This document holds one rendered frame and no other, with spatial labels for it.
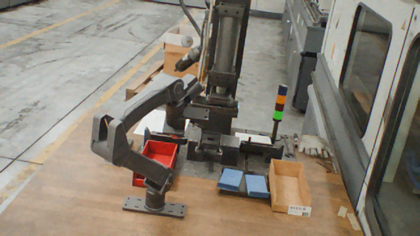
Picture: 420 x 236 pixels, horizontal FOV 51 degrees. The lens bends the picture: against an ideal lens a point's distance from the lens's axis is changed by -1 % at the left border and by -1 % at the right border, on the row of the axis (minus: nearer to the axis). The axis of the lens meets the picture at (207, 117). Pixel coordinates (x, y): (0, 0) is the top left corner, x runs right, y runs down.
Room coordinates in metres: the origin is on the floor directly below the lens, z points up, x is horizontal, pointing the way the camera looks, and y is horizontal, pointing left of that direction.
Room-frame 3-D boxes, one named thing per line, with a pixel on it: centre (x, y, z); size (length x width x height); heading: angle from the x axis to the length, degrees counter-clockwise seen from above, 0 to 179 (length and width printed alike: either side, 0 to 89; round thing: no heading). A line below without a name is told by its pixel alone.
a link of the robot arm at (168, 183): (1.19, 0.13, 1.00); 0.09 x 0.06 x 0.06; 54
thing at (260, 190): (1.36, -0.20, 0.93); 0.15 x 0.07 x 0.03; 3
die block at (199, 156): (1.58, -0.04, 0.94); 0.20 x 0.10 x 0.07; 88
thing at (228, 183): (1.38, -0.11, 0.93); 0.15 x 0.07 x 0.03; 170
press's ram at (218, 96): (1.65, -0.02, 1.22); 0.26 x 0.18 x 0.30; 178
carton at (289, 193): (1.37, -0.32, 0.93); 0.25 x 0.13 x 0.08; 178
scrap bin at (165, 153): (1.42, 0.17, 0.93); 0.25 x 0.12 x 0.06; 178
